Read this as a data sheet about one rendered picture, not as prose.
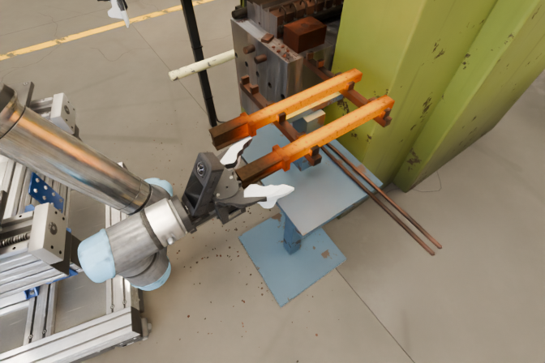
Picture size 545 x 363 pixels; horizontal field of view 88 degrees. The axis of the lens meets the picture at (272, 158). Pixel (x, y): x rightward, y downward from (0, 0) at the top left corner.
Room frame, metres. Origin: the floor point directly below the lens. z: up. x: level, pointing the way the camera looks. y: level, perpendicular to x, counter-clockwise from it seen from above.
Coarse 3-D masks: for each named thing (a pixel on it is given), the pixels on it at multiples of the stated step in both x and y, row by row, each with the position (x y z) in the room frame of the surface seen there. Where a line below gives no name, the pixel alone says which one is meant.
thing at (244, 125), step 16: (336, 80) 0.60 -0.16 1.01; (352, 80) 0.61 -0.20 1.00; (304, 96) 0.54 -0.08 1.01; (320, 96) 0.55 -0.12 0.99; (256, 112) 0.48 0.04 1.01; (272, 112) 0.48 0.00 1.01; (288, 112) 0.50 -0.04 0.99; (224, 128) 0.42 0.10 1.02; (240, 128) 0.44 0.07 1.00; (256, 128) 0.45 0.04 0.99; (224, 144) 0.41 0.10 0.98
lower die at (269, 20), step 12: (252, 0) 1.13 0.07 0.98; (264, 0) 1.11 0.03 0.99; (276, 0) 1.08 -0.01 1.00; (300, 0) 1.09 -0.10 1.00; (312, 0) 1.10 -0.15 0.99; (336, 0) 1.13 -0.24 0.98; (252, 12) 1.10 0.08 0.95; (264, 12) 1.03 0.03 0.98; (276, 12) 1.01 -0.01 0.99; (288, 12) 1.01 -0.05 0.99; (300, 12) 1.03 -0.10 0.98; (312, 12) 1.06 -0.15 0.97; (264, 24) 1.04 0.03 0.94; (276, 24) 0.98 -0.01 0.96; (276, 36) 0.98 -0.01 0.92
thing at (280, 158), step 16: (384, 96) 0.54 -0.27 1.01; (352, 112) 0.48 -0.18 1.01; (368, 112) 0.48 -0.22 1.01; (320, 128) 0.43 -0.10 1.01; (336, 128) 0.43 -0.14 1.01; (352, 128) 0.45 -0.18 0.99; (288, 144) 0.38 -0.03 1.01; (304, 144) 0.38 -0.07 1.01; (320, 144) 0.40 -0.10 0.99; (256, 160) 0.34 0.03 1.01; (272, 160) 0.34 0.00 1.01; (288, 160) 0.34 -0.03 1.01; (240, 176) 0.30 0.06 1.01; (256, 176) 0.32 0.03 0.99
